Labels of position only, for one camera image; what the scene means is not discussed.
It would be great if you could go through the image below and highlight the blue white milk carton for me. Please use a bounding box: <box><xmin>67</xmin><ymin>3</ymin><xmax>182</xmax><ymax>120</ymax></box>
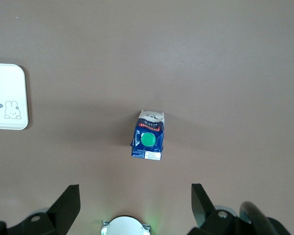
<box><xmin>130</xmin><ymin>109</ymin><xmax>166</xmax><ymax>161</ymax></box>

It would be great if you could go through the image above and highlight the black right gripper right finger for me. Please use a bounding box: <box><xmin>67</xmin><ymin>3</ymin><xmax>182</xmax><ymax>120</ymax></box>
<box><xmin>188</xmin><ymin>183</ymin><xmax>250</xmax><ymax>235</ymax></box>

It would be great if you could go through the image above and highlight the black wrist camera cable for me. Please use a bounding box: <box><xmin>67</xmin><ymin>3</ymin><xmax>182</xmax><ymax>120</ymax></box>
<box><xmin>239</xmin><ymin>201</ymin><xmax>289</xmax><ymax>235</ymax></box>

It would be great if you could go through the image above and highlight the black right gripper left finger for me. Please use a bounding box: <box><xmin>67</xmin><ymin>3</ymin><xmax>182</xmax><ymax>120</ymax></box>
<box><xmin>0</xmin><ymin>185</ymin><xmax>81</xmax><ymax>235</ymax></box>

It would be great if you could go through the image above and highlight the white rabbit print tray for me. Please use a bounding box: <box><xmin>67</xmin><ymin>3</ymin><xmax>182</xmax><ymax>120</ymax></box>
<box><xmin>0</xmin><ymin>63</ymin><xmax>29</xmax><ymax>130</ymax></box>

